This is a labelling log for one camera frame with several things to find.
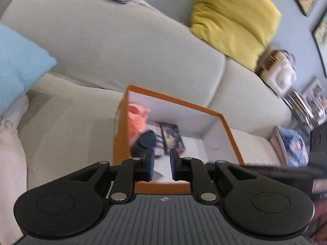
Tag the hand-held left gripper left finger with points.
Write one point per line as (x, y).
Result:
(150, 164)

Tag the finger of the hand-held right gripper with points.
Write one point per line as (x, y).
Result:
(281, 171)

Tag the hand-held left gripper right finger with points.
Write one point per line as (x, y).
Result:
(175, 164)

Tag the dark blue object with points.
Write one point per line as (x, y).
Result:
(147, 140)

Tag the dark picture card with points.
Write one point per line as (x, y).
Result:
(172, 136)

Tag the pink plastic bottle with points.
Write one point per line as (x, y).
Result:
(135, 122)

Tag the orange cardboard box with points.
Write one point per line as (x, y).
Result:
(214, 132)

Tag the blue floral cushion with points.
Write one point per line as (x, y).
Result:
(293, 145)

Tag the stack of magazines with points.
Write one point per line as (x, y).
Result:
(304, 107)

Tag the beige fabric sofa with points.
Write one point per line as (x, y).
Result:
(115, 43)

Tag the cream cloth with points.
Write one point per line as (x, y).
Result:
(9, 163)

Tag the yellow pillow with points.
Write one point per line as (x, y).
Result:
(230, 15)

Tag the light blue pillow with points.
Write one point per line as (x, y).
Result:
(18, 66)

